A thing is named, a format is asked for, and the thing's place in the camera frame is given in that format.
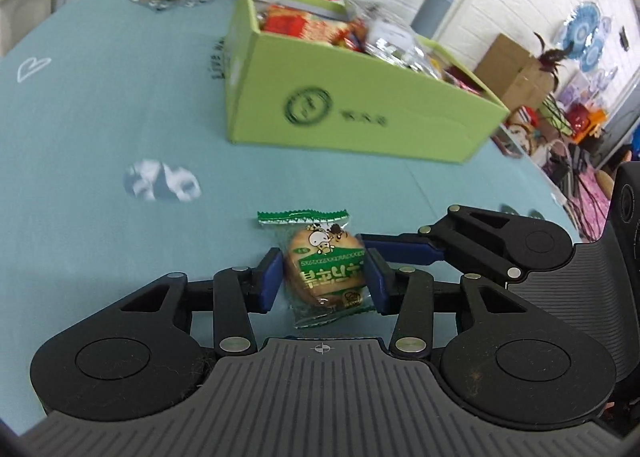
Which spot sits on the blue paper fan decoration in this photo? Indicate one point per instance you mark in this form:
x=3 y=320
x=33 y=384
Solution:
x=584 y=35

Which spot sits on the round bread snack packet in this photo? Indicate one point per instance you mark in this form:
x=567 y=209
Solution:
x=323 y=265

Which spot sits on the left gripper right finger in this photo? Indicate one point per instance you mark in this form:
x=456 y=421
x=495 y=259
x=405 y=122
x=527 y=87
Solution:
x=414 y=297

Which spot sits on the grey cylindrical bottle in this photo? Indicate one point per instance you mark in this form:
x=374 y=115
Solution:
x=430 y=16

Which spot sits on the red rice cracker bag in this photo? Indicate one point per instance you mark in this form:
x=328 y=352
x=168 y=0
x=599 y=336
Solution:
x=303 y=25

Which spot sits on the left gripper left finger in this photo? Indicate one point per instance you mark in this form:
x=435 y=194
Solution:
x=231 y=295

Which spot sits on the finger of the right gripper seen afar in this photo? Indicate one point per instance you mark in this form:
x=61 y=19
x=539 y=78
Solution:
x=405 y=248

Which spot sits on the dark red plant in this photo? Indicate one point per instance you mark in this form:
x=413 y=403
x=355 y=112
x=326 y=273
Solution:
x=550 y=59

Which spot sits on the brown cardboard box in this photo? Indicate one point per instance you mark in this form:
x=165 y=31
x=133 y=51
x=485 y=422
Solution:
x=514 y=75

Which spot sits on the green cardboard box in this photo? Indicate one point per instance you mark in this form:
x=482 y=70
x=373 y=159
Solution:
x=289 y=92

